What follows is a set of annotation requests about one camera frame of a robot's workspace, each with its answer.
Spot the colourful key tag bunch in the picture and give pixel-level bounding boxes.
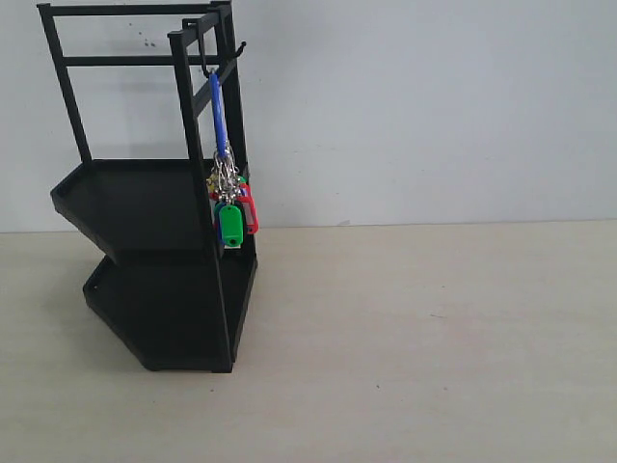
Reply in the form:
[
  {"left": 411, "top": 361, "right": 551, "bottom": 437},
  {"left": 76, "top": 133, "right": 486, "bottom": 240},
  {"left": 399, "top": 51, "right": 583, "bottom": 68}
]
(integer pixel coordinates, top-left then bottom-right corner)
[{"left": 206, "top": 72, "right": 259, "bottom": 249}]

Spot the black two-tier metal rack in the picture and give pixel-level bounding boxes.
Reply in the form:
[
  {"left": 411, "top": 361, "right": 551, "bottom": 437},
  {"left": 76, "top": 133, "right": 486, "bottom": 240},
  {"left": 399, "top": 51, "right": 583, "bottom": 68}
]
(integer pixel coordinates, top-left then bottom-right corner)
[{"left": 38, "top": 1, "right": 257, "bottom": 373}]

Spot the black S hook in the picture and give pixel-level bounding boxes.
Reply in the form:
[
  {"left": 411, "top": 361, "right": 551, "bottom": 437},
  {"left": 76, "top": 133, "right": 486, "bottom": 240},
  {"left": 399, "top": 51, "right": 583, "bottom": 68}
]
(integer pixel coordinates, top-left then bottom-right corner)
[{"left": 199, "top": 13, "right": 249, "bottom": 78}]

